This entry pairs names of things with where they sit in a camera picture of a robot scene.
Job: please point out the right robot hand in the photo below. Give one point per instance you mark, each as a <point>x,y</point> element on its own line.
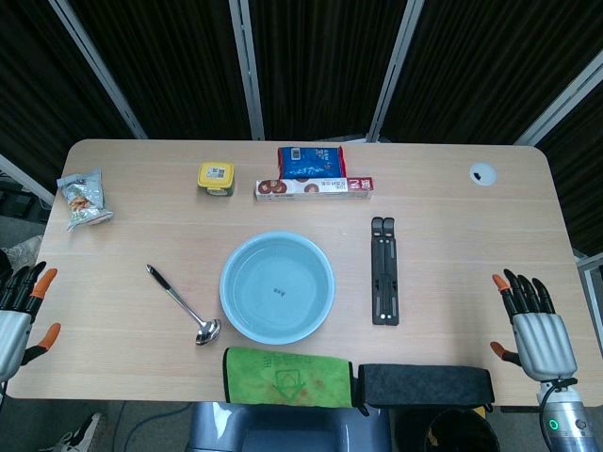
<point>542,339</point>

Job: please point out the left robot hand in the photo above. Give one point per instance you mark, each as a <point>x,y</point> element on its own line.
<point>11,325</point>

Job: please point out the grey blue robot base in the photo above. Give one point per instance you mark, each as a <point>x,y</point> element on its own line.
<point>287,428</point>

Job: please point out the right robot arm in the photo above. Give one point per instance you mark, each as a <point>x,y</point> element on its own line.
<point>563,414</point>

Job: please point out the light blue bowl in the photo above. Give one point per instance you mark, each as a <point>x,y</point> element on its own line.
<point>277,286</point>

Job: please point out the grey shoe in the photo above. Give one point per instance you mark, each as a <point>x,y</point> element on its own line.
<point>21,249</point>

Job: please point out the black waste bin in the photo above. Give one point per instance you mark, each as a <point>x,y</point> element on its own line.
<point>461,431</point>

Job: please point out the dark grey felt pouch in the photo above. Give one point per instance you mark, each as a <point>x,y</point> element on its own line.
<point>424,385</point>

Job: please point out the white sneaker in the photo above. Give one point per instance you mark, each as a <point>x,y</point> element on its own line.
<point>77,435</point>

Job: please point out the silver snack bag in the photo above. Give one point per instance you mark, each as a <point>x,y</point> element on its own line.
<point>85,200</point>

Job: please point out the black folding stand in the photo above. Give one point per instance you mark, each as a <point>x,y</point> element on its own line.
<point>385,273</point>

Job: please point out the yellow lidded container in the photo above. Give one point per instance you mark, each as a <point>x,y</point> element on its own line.
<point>216,179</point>

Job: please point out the green microfiber cloth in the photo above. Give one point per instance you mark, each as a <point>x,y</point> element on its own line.
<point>282,376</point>

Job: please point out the red white cookie box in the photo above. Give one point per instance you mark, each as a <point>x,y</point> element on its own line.
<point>313,188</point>

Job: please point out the blue snack packet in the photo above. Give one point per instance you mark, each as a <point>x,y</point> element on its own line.
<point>311,162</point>

